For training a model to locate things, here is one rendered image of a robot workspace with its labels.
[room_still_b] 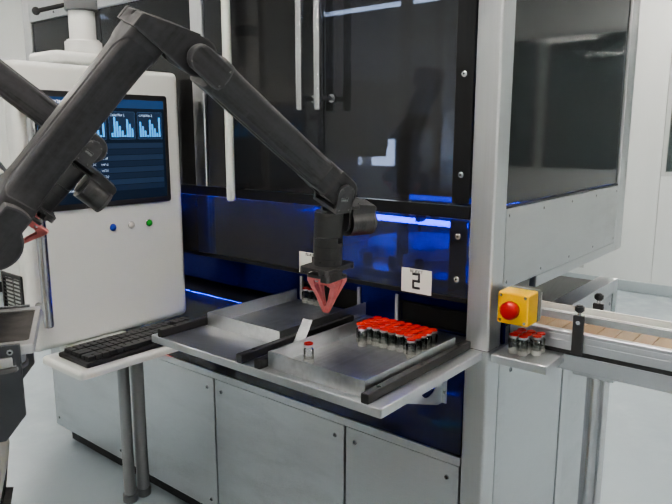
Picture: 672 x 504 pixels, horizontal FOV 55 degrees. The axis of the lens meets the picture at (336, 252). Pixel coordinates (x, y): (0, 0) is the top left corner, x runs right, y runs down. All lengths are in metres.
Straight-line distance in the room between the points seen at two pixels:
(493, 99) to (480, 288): 0.42
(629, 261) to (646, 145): 1.00
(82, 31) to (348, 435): 1.32
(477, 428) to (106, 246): 1.11
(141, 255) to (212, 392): 0.54
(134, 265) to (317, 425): 0.71
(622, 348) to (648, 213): 4.61
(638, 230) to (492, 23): 4.79
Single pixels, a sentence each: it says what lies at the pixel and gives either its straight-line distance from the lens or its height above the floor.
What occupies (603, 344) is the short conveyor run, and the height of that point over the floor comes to 0.92.
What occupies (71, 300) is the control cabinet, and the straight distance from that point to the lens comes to 1.89.
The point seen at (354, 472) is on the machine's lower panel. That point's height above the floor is 0.45.
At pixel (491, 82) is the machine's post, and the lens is 1.45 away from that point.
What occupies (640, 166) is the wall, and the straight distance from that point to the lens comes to 6.09.
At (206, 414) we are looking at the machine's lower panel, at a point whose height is 0.44.
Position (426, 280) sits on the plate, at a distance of 1.55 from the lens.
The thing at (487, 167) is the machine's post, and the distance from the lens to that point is 1.45.
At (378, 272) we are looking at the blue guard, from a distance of 1.63.
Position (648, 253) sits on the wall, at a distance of 6.14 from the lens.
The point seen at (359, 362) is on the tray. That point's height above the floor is 0.88.
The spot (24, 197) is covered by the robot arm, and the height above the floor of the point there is 1.29.
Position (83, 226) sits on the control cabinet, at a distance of 1.88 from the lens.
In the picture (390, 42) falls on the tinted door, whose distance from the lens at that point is 1.60.
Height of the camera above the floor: 1.37
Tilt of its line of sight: 10 degrees down
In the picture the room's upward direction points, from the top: straight up
